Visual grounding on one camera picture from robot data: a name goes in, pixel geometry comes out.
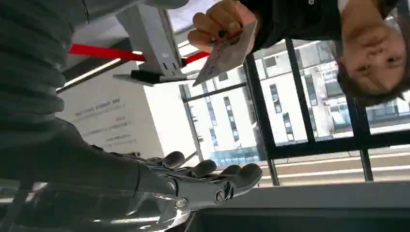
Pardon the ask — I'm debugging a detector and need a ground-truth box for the person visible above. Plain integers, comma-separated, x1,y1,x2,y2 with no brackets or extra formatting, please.
188,0,410,107

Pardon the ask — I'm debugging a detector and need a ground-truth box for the red barrier tape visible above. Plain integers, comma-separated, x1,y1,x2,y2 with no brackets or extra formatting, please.
68,43,210,66

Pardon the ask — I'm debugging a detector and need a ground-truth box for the black window frame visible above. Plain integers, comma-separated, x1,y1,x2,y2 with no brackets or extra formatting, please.
181,38,410,187

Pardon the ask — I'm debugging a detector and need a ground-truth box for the ribbed grey right arm sleeve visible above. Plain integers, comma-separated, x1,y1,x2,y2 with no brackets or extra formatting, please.
0,0,190,151

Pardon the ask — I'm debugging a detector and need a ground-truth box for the grey stand with black base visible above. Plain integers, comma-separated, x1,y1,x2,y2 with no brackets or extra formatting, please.
112,2,197,87

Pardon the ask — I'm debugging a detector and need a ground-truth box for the person's hand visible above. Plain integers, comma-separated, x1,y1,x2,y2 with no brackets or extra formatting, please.
188,0,259,54

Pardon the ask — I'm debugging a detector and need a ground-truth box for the white printed sign board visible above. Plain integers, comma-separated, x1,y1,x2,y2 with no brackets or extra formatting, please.
56,60,164,160

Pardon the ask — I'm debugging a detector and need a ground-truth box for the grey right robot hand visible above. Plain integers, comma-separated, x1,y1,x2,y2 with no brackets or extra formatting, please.
0,117,264,232

